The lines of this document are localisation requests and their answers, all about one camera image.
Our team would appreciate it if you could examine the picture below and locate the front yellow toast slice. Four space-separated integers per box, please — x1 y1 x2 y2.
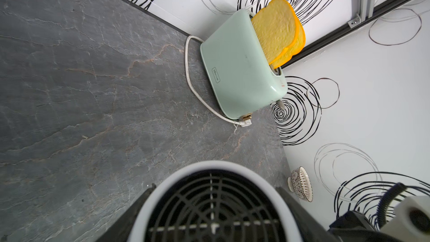
251 0 299 65

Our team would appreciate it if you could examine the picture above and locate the black right corner post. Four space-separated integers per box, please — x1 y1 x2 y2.
281 0 411 69

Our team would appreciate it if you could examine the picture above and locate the mint green toaster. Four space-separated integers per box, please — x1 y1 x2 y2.
200 10 287 120

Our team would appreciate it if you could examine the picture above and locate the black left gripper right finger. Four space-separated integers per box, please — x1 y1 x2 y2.
275 187 339 242

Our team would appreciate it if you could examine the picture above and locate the white toaster power cord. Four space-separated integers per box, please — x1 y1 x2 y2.
184 35 253 128

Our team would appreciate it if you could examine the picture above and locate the white hair dryer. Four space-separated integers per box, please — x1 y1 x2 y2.
128 161 302 242

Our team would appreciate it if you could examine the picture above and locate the yellow toast slice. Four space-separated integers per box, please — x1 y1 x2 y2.
270 22 306 69
251 0 299 65

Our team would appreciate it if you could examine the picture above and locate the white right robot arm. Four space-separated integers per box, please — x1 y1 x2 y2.
276 183 430 242

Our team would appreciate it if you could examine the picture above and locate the back yellow toast slice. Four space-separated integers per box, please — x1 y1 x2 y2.
270 22 306 69

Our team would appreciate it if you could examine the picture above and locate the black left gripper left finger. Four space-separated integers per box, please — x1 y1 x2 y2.
96 183 156 242

